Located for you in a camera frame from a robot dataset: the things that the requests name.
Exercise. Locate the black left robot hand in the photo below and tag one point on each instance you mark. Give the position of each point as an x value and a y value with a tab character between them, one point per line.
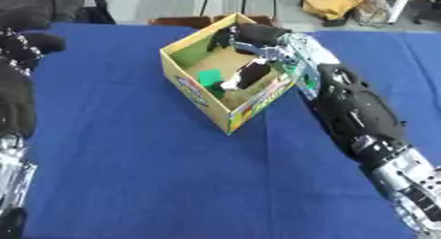
16	95

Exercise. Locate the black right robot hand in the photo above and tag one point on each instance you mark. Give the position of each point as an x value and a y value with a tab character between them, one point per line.
258	33

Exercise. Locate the silver and black right robot arm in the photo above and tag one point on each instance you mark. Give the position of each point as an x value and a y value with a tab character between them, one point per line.
356	111

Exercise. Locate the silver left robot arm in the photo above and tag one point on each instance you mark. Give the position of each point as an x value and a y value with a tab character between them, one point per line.
12	170

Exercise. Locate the brown wooden box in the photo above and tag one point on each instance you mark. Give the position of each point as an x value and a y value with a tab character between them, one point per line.
181	21

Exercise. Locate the tan cardboard box green inside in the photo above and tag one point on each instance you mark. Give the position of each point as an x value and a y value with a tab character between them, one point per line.
198	95

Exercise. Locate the black tripod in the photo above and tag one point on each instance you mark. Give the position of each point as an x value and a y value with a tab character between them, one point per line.
244	0

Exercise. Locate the dark green block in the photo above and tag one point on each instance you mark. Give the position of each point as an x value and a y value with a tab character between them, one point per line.
217	89

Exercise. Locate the yellow bag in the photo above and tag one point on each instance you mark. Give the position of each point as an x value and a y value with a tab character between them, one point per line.
332	3

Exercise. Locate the pale mesh bag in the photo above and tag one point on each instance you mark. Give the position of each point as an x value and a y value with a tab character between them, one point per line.
372	10

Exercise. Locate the white board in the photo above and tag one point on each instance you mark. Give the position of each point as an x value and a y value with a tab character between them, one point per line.
402	3

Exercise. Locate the black chair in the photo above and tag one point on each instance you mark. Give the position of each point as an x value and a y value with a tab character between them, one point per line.
428	10

